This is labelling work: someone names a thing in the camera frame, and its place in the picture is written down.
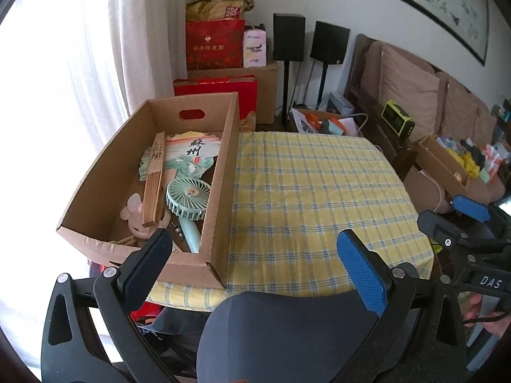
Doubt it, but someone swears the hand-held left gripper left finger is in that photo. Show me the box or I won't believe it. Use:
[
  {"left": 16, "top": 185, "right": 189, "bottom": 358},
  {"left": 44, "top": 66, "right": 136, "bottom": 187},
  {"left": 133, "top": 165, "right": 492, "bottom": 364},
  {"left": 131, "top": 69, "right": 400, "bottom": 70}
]
[{"left": 41, "top": 228, "right": 173, "bottom": 383}]

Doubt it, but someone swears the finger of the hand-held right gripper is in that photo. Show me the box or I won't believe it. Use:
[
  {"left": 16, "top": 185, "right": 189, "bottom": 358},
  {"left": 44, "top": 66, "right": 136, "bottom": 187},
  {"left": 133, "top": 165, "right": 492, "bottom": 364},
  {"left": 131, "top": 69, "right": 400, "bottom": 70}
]
[
  {"left": 453, "top": 195, "right": 492, "bottom": 223},
  {"left": 416, "top": 210, "right": 511, "bottom": 254}
]

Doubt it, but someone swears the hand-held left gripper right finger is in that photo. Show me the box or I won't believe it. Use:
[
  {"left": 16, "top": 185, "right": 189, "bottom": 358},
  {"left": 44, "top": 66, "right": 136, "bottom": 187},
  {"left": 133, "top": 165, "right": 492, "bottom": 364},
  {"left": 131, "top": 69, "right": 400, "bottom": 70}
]
[{"left": 336, "top": 229, "right": 468, "bottom": 383}]

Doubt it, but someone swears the pink handheld fan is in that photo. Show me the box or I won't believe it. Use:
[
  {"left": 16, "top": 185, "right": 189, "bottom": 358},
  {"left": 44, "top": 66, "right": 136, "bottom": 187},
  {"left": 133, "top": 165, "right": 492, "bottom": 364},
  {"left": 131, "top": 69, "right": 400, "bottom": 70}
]
[{"left": 119, "top": 192, "right": 172, "bottom": 242}]

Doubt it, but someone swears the teal handheld fan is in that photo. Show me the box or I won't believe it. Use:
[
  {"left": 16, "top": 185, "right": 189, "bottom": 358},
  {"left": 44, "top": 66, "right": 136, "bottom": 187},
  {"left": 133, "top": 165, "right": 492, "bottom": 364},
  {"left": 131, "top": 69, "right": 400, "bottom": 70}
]
[{"left": 165, "top": 177, "right": 211, "bottom": 254}]

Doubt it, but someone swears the floral paper bamboo folding fan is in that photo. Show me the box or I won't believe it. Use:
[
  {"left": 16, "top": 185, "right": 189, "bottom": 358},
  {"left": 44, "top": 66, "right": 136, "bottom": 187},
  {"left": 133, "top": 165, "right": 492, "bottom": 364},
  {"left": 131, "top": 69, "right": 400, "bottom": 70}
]
[{"left": 143, "top": 131, "right": 166, "bottom": 228}]

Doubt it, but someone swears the printed round paddle fan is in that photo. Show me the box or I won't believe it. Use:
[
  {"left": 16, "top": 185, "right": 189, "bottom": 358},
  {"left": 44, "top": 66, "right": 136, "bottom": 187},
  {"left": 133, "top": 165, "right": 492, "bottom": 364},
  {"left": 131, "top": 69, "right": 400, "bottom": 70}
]
[{"left": 138, "top": 130, "right": 225, "bottom": 184}]

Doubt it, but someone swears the person's right hand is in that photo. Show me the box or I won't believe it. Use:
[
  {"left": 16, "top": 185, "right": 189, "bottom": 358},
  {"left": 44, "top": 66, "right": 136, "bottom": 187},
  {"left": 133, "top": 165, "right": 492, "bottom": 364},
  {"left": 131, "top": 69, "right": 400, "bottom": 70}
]
[{"left": 462, "top": 293, "right": 511, "bottom": 342}]

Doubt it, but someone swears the pile of colourful small packets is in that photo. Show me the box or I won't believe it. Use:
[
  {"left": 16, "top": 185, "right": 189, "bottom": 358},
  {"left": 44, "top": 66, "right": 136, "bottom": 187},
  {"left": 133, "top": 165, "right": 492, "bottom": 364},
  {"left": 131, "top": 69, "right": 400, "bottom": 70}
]
[{"left": 435, "top": 133, "right": 506, "bottom": 186}]

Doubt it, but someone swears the red plastic bag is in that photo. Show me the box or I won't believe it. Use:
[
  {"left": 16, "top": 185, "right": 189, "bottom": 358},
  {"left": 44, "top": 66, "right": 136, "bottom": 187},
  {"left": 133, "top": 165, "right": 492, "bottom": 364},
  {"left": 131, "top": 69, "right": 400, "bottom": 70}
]
[{"left": 88, "top": 259, "right": 162, "bottom": 322}]

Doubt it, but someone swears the small cardboard box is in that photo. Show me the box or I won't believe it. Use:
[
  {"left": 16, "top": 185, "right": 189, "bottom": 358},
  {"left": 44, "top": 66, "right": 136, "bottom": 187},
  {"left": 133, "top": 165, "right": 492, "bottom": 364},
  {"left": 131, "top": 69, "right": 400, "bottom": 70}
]
[{"left": 413, "top": 135, "right": 484, "bottom": 196}]

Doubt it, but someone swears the yellow checked tablecloth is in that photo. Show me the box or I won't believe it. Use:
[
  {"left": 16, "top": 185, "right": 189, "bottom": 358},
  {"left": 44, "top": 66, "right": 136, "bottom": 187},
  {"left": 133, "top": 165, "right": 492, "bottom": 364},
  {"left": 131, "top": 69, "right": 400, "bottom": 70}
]
[{"left": 146, "top": 130, "right": 435, "bottom": 312}]

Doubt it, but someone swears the brown sofa cushion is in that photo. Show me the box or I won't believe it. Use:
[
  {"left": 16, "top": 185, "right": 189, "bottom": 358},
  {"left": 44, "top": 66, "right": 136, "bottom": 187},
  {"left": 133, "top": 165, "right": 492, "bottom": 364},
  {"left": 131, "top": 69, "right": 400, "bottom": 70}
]
[
  {"left": 437, "top": 72, "right": 490, "bottom": 138},
  {"left": 367, "top": 42, "right": 442, "bottom": 138},
  {"left": 475, "top": 104, "right": 500, "bottom": 144}
]

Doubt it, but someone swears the person's leg in grey trousers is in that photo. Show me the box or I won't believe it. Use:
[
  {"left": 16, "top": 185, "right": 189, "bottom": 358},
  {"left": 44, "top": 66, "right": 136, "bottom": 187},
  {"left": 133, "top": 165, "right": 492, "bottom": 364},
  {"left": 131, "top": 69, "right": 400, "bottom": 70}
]
[{"left": 195, "top": 289, "right": 384, "bottom": 383}]

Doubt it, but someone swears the green portable radio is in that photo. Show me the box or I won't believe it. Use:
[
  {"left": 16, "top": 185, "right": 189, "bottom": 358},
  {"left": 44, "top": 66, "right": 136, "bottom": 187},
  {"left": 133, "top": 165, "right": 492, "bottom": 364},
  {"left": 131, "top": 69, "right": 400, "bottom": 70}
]
[{"left": 380, "top": 100, "right": 416, "bottom": 133}]

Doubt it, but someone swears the teal orange gadget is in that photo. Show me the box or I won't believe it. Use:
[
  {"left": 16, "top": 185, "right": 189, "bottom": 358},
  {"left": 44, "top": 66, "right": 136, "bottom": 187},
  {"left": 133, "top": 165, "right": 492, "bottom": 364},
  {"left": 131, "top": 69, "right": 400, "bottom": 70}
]
[{"left": 319, "top": 119, "right": 345, "bottom": 136}]

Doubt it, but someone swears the dark wooden sofa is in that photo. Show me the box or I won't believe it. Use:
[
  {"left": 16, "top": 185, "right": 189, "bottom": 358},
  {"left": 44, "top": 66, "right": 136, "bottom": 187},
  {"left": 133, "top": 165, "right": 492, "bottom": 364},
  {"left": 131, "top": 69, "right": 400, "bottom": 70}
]
[{"left": 345, "top": 34, "right": 511, "bottom": 214}]

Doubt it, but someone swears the light blue box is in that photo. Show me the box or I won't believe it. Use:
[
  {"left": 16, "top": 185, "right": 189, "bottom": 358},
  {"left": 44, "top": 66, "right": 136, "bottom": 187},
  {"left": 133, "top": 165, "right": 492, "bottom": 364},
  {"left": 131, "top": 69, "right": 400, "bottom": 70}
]
[{"left": 327, "top": 93, "right": 356, "bottom": 114}]

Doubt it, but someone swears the red gift box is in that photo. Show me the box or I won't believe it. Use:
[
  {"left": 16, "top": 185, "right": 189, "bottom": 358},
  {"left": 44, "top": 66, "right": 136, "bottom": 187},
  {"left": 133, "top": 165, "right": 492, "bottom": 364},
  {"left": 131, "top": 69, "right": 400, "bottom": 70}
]
[{"left": 173, "top": 74, "right": 258, "bottom": 122}]

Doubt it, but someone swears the large closed cardboard box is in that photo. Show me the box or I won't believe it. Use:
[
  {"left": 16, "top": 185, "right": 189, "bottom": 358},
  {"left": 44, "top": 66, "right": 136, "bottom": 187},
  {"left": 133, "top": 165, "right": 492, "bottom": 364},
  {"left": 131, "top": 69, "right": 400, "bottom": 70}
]
[{"left": 187, "top": 61, "right": 279, "bottom": 125}]

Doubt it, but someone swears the black speaker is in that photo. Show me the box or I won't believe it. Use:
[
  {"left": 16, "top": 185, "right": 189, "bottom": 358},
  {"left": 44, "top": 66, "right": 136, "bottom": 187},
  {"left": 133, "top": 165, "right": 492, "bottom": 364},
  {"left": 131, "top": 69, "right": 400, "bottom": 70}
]
[
  {"left": 310, "top": 21, "right": 351, "bottom": 65},
  {"left": 272, "top": 13, "right": 306, "bottom": 62}
]

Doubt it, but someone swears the red gift bag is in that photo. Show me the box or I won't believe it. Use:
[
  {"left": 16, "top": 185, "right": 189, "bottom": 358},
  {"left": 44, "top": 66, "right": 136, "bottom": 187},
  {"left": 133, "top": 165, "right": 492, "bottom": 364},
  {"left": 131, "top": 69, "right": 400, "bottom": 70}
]
[{"left": 185, "top": 19, "right": 246, "bottom": 71}]

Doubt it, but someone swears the white curtain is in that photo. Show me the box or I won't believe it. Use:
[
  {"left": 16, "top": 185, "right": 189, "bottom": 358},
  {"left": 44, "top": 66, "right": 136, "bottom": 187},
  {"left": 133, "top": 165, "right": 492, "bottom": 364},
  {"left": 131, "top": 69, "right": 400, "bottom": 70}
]
[{"left": 0, "top": 0, "right": 188, "bottom": 340}]

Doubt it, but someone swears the gold patterned gift bag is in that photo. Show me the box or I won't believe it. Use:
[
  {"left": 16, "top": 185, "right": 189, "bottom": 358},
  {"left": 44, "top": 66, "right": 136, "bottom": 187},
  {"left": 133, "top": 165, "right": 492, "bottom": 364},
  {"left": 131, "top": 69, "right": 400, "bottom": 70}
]
[{"left": 186, "top": 0, "right": 255, "bottom": 22}]

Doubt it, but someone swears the white cable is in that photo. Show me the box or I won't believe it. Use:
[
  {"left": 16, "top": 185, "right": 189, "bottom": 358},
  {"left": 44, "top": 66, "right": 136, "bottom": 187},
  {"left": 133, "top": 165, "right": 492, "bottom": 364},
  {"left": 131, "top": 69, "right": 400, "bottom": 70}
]
[
  {"left": 343, "top": 113, "right": 370, "bottom": 128},
  {"left": 419, "top": 169, "right": 454, "bottom": 213}
]

